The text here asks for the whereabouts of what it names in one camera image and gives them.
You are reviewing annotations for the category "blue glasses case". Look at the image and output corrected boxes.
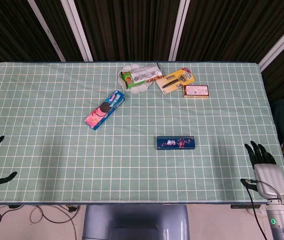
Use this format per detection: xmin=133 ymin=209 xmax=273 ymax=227
xmin=156 ymin=135 xmax=198 ymax=151

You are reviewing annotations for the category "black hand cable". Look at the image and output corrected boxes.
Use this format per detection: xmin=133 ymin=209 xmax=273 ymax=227
xmin=245 ymin=177 xmax=284 ymax=240

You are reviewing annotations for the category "razor blister pack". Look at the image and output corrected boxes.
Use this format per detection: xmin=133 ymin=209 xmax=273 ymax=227
xmin=155 ymin=67 xmax=197 ymax=95

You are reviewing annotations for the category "white flower-shaped plate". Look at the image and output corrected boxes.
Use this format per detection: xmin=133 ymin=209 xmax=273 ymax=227
xmin=117 ymin=64 xmax=153 ymax=95

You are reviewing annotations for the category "green white snack packet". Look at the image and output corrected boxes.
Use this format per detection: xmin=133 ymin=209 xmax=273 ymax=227
xmin=120 ymin=62 xmax=163 ymax=90

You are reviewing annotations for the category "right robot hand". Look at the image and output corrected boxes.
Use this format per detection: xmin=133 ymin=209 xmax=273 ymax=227
xmin=240 ymin=140 xmax=284 ymax=200

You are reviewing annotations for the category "dark brown curtain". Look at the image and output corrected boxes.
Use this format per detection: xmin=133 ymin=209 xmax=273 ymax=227
xmin=0 ymin=0 xmax=284 ymax=106

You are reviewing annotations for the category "blue pink cookie box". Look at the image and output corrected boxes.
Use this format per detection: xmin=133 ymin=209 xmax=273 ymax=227
xmin=84 ymin=89 xmax=126 ymax=131

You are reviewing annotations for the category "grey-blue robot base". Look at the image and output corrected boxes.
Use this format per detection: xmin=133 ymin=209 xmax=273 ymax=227
xmin=81 ymin=204 xmax=190 ymax=240

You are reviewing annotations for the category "white frame post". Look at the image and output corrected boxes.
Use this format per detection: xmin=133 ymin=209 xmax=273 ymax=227
xmin=60 ymin=0 xmax=94 ymax=62
xmin=258 ymin=14 xmax=284 ymax=72
xmin=27 ymin=0 xmax=66 ymax=62
xmin=168 ymin=0 xmax=190 ymax=62

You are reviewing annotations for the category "black table bracket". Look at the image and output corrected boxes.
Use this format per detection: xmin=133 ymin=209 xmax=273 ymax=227
xmin=230 ymin=204 xmax=262 ymax=210

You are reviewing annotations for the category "red yellow small box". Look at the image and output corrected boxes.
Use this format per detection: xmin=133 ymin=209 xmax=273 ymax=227
xmin=182 ymin=84 xmax=211 ymax=99

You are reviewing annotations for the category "green checkered tablecloth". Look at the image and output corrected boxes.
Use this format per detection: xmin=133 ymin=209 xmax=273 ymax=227
xmin=0 ymin=61 xmax=284 ymax=205

